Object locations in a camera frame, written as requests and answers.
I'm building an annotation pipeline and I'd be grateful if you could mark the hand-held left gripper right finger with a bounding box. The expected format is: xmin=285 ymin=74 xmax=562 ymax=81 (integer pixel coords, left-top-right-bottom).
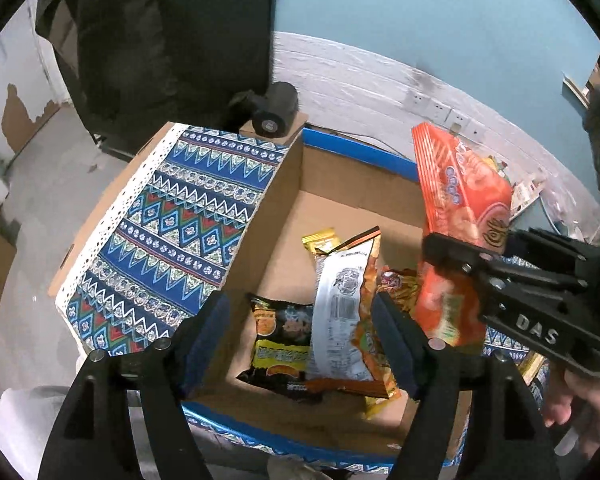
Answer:
xmin=371 ymin=291 xmax=562 ymax=480

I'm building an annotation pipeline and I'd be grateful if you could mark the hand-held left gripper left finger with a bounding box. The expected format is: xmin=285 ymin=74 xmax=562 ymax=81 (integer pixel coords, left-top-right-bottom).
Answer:
xmin=37 ymin=291 xmax=232 ymax=480

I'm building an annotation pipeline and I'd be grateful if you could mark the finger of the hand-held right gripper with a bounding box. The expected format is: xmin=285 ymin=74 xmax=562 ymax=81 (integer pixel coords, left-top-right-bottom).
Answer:
xmin=509 ymin=227 xmax=600 ymax=282
xmin=423 ymin=232 xmax=589 ymax=307

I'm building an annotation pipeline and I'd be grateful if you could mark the small orange snack packet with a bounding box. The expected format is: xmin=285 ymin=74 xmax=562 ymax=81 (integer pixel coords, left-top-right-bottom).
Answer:
xmin=377 ymin=267 xmax=423 ymax=316

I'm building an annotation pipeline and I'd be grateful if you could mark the red-orange biscuit packet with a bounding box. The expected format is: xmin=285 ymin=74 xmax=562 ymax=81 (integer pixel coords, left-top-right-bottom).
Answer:
xmin=411 ymin=122 xmax=513 ymax=348

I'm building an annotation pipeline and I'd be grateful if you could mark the white and orange snack packet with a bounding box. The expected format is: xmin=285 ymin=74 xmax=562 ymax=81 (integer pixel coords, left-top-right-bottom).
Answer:
xmin=307 ymin=227 xmax=403 ymax=401

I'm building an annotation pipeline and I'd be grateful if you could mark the black and yellow snack packet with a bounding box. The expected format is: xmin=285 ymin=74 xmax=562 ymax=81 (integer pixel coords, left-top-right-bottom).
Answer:
xmin=237 ymin=294 xmax=326 ymax=403

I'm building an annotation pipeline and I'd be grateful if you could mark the long golden yellow packet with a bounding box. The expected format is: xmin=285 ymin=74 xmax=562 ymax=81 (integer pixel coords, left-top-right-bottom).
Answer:
xmin=301 ymin=228 xmax=342 ymax=257

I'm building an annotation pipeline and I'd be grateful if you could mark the cardboard box with blue rim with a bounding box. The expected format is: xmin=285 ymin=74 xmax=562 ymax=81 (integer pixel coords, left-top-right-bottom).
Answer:
xmin=182 ymin=127 xmax=476 ymax=463

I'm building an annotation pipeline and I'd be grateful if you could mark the person's right hand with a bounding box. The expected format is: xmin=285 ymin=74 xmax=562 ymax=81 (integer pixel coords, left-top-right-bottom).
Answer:
xmin=539 ymin=366 xmax=600 ymax=462

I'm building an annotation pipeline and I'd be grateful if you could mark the white paper carton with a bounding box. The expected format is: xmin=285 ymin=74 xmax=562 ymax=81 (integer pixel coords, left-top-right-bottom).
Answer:
xmin=510 ymin=180 xmax=546 ymax=216

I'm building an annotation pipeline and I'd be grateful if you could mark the blue patterned tablecloth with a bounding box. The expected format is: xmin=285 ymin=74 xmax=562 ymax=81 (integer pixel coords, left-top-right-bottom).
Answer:
xmin=55 ymin=122 xmax=551 ymax=476

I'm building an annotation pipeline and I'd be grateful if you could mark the white plastic bag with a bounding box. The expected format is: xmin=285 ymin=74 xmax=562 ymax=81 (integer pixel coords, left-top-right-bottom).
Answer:
xmin=0 ymin=385 xmax=81 ymax=480

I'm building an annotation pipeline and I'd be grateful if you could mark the small brown cardboard box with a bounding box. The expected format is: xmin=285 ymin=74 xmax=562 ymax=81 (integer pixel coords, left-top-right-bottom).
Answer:
xmin=239 ymin=110 xmax=309 ymax=146

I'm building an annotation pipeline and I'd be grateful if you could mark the black backdrop cloth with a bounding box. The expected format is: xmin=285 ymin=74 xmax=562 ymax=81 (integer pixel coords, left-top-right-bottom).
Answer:
xmin=35 ymin=0 xmax=276 ymax=133

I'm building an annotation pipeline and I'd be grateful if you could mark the white wall shelf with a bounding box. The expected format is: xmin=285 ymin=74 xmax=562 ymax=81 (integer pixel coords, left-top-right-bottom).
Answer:
xmin=562 ymin=74 xmax=593 ymax=108

